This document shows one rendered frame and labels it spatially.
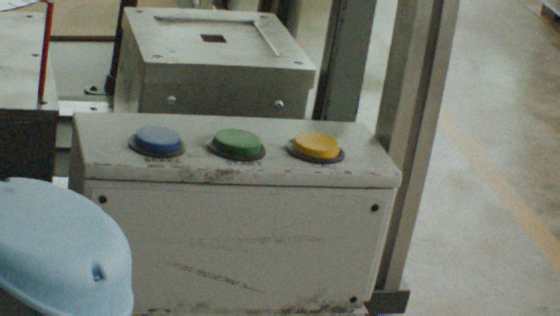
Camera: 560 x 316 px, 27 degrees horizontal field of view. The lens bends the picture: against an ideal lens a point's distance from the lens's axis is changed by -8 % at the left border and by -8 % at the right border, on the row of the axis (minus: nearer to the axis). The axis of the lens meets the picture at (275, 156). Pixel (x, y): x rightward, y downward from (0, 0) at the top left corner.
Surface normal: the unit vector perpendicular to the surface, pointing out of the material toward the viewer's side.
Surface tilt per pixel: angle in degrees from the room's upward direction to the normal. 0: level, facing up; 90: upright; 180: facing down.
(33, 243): 7
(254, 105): 90
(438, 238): 0
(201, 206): 90
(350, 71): 90
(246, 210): 90
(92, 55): 0
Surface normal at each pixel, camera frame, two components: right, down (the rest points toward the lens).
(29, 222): 0.28, -0.88
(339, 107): 0.25, 0.43
